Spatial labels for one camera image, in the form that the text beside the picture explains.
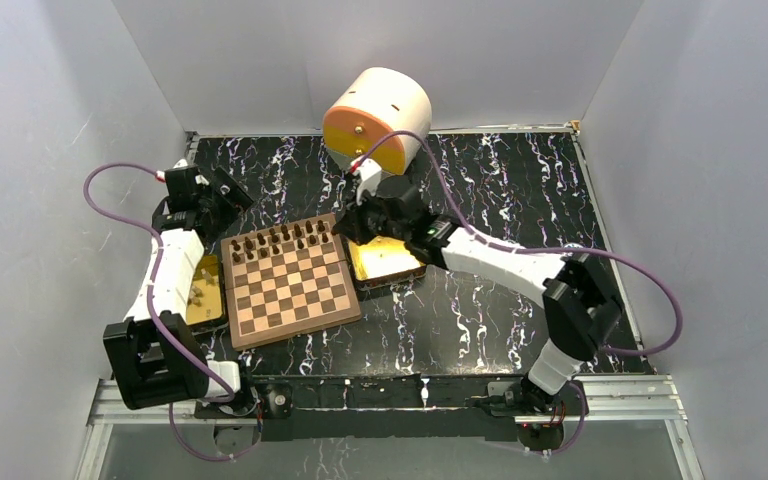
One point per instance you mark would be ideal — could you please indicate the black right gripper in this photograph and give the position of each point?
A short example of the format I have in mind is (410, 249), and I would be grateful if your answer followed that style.
(350, 224)

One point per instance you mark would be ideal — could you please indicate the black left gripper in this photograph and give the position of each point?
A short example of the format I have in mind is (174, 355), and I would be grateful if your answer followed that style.
(236, 195)

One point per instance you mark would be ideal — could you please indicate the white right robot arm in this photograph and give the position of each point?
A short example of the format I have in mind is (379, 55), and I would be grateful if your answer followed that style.
(573, 288)

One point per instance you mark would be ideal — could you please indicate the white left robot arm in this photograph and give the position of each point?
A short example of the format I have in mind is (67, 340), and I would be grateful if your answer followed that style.
(153, 353)

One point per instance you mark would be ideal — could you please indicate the gold tin with dark pieces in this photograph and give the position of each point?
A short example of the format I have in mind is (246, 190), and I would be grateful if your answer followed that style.
(381, 262)

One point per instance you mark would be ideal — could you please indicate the wooden chess board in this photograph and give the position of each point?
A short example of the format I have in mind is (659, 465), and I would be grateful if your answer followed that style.
(289, 288)

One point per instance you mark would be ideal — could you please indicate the gold tin with light pieces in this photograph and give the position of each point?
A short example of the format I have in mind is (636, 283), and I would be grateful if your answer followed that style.
(206, 308)

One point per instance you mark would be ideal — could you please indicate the round pastel drawer cabinet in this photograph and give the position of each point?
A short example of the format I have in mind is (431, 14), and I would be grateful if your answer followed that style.
(379, 101)

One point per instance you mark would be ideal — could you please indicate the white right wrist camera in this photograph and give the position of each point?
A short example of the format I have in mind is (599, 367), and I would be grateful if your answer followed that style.
(369, 175)

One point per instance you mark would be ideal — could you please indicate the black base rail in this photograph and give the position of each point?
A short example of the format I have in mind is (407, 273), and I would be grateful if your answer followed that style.
(492, 407)

